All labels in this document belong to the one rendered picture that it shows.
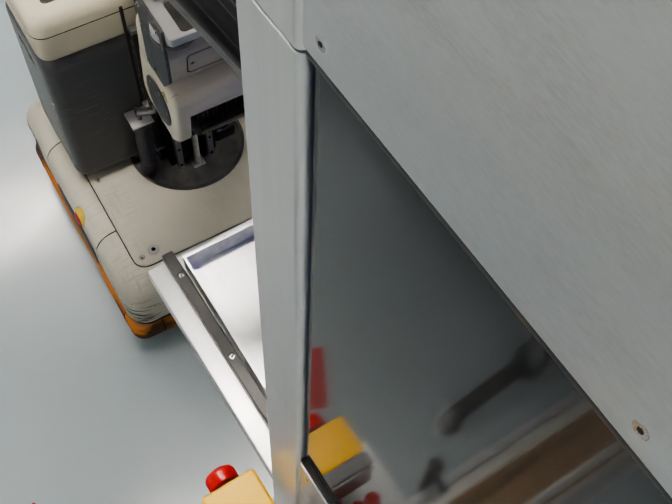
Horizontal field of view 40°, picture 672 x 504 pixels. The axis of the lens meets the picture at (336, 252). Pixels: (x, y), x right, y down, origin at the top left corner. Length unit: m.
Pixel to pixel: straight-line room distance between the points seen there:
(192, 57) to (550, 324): 1.42
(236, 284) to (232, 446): 0.89
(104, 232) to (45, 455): 0.54
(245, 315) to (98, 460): 0.96
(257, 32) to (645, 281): 0.26
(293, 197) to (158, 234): 1.66
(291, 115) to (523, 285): 0.18
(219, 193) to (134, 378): 0.50
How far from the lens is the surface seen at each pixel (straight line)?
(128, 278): 2.15
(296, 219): 0.56
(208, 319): 1.37
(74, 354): 2.39
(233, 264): 1.43
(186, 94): 1.74
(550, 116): 0.29
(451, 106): 0.34
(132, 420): 2.30
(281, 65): 0.47
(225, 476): 1.16
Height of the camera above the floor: 2.13
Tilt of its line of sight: 59 degrees down
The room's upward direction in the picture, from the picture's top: 4 degrees clockwise
